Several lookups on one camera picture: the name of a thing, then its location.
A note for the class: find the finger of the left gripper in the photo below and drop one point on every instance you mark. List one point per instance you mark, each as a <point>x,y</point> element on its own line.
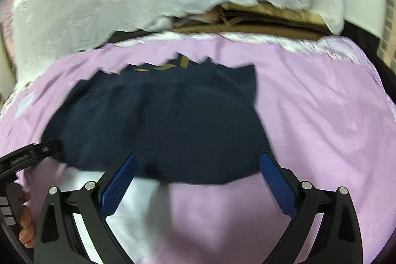
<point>29,155</point>

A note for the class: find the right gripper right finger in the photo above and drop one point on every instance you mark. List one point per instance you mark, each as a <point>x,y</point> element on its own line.
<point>338,239</point>

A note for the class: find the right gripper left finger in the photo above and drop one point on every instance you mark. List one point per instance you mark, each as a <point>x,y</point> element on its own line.
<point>57,236</point>

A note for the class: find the navy knit sweater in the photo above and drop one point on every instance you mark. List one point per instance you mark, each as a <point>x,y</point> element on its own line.
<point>185,121</point>

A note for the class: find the person's left hand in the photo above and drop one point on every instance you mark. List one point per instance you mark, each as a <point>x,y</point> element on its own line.
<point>27,233</point>

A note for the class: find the pink bed sheet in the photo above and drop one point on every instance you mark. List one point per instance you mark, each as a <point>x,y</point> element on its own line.
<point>325,112</point>

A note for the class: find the brown cardboard pile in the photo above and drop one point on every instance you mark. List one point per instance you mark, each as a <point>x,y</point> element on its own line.
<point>262,18</point>

